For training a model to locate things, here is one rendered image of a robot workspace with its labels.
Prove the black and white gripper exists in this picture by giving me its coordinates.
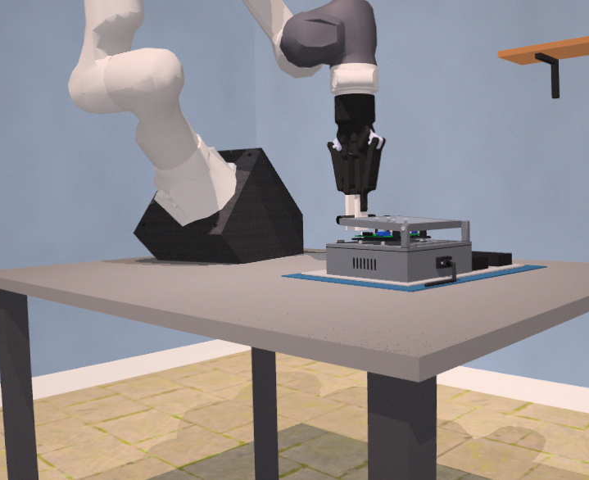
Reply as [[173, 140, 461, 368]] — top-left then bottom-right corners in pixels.
[[327, 93, 386, 218]]

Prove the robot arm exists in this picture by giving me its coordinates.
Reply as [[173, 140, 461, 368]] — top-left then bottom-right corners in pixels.
[[68, 0, 378, 226]]

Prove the green circuit board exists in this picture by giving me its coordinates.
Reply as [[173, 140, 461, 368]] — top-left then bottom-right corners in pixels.
[[355, 230, 419, 238]]

